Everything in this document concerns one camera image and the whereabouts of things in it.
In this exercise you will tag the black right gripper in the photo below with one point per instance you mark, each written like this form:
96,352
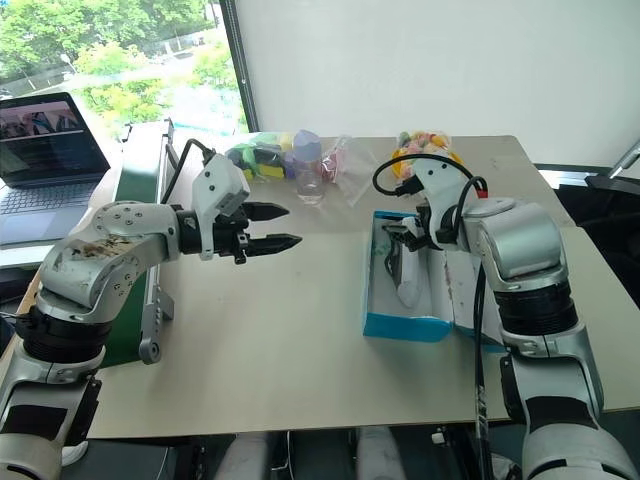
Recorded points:
421,230

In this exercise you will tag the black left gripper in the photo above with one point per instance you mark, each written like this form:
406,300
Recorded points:
227,241

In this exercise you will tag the white shoe with black trim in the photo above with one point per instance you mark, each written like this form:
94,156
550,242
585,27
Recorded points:
410,292

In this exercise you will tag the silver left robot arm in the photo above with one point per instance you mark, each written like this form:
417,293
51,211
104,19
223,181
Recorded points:
100,260

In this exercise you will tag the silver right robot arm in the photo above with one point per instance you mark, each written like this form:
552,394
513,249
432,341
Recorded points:
525,235

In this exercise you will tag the blue cardboard shoebox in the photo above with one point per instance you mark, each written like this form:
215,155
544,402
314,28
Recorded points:
400,327

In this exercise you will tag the clear bottle with purple cap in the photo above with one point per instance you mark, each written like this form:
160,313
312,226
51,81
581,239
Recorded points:
310,170

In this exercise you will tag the bag of green yellow toys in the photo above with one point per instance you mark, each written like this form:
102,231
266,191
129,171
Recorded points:
260,155

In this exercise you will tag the clear bag with pink items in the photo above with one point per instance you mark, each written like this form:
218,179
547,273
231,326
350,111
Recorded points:
340,162

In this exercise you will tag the bag of colourful toys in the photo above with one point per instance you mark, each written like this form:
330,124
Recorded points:
420,142

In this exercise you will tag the green conveyor belt unit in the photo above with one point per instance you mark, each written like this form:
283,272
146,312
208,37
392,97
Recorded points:
132,165

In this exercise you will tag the black furniture with silver bar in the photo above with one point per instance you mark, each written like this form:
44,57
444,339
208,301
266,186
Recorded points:
605,220

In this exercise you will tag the pale rounded shape under table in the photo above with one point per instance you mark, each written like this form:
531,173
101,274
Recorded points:
247,457
380,455

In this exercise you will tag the dark grey laptop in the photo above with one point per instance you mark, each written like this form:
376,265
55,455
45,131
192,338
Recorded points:
47,150

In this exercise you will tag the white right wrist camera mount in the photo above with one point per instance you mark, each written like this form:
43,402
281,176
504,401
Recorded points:
440,180

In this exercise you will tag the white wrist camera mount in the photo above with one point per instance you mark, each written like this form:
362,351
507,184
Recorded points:
440,180
220,180

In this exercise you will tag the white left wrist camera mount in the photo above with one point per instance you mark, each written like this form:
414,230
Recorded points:
220,180

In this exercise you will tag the black window frame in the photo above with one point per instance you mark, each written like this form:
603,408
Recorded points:
240,65

